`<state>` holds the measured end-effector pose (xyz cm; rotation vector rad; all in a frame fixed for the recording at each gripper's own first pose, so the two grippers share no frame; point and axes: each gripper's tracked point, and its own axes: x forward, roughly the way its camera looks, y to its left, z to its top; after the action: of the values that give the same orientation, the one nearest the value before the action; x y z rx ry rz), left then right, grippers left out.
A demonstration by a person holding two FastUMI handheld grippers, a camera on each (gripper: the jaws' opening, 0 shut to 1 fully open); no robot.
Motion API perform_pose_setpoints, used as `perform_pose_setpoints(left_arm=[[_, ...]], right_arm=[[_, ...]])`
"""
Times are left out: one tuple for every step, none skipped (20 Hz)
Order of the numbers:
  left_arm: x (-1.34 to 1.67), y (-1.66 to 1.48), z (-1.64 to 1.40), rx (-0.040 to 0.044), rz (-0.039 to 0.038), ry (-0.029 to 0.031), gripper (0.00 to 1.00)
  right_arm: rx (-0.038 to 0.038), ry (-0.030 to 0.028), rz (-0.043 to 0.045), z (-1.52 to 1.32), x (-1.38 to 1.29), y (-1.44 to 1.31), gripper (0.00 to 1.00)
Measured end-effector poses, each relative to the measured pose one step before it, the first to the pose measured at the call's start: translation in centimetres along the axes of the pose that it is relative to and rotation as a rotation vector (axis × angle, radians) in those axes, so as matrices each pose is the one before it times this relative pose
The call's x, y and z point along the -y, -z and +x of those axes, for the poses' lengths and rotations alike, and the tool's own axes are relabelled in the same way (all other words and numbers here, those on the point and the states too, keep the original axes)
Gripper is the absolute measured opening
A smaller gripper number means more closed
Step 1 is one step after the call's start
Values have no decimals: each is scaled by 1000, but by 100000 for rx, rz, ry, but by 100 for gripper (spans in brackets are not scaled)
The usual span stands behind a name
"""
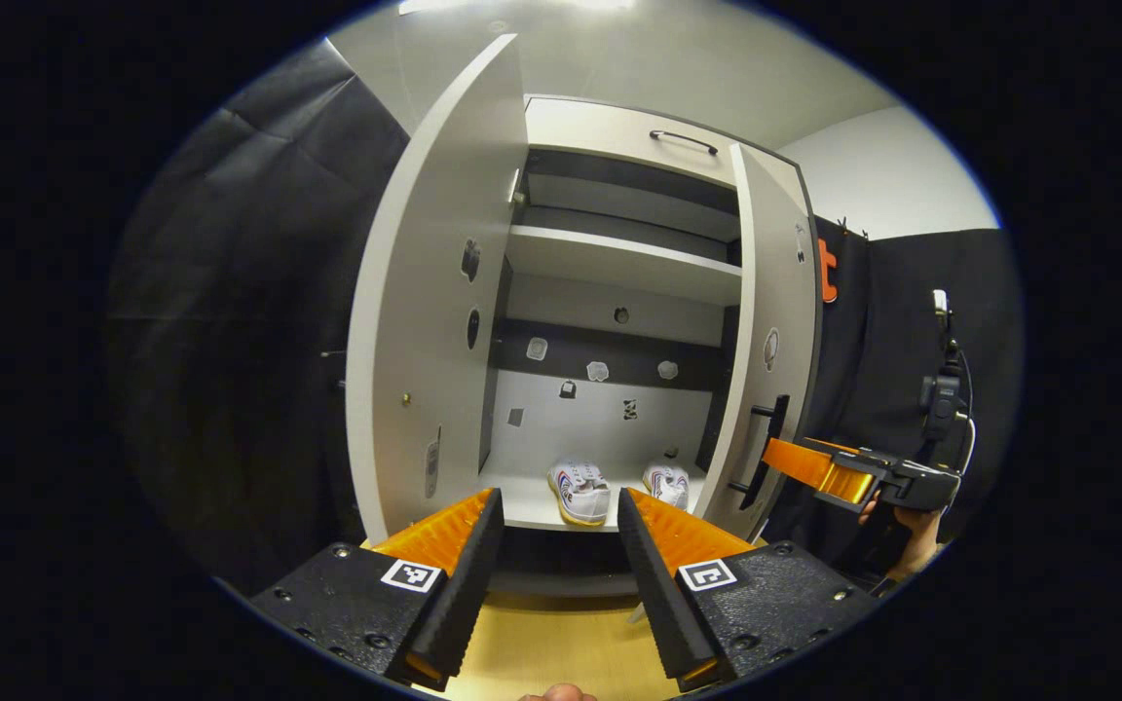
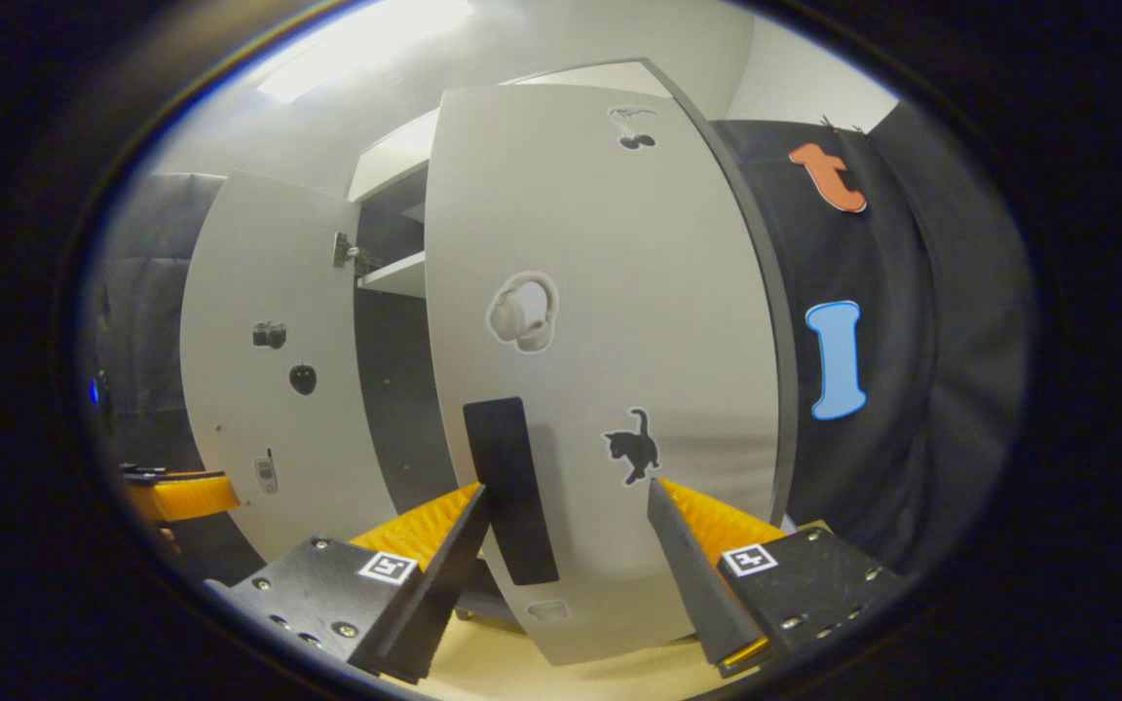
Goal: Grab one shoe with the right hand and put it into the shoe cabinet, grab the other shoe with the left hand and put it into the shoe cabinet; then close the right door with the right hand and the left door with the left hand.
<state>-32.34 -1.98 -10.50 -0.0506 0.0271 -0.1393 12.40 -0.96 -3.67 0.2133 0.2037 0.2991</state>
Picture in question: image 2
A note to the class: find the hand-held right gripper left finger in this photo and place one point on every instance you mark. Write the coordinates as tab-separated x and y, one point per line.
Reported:
444	574

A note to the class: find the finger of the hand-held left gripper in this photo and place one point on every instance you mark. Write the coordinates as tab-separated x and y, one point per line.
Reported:
186	497

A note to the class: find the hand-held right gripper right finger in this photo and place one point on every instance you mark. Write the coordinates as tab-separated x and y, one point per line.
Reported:
688	574

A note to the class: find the white shoe cabinet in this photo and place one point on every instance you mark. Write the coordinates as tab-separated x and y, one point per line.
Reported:
395	389

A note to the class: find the white cabinet door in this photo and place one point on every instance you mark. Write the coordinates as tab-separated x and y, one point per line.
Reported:
619	292
269	273

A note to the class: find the white cabinet shelf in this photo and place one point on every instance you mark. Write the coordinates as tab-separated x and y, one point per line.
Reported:
400	275

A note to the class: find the white cabinet drawer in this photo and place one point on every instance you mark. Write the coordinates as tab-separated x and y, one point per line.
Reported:
395	156

